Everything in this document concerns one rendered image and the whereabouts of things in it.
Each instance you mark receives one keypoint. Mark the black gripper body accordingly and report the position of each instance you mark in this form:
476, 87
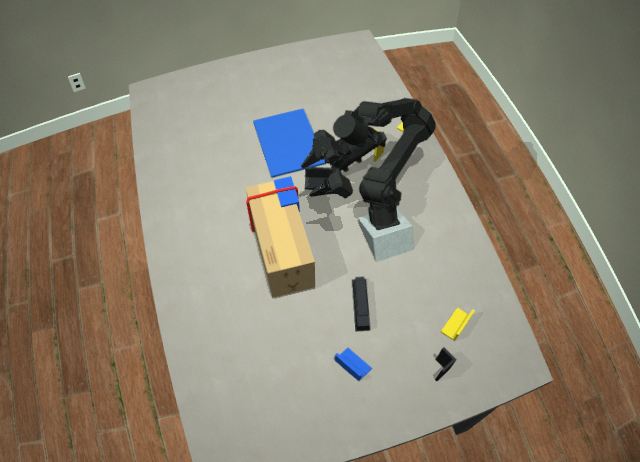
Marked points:
339, 183

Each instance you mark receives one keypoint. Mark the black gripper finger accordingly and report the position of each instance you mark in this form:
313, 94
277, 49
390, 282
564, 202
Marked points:
310, 159
322, 189

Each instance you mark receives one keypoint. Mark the tan cardboard box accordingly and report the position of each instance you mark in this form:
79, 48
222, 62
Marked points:
286, 250

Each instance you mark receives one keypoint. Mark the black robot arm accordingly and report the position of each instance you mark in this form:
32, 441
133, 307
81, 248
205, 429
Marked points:
379, 186

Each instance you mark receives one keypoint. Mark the blue flat rectangular slab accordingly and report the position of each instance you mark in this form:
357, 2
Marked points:
286, 140

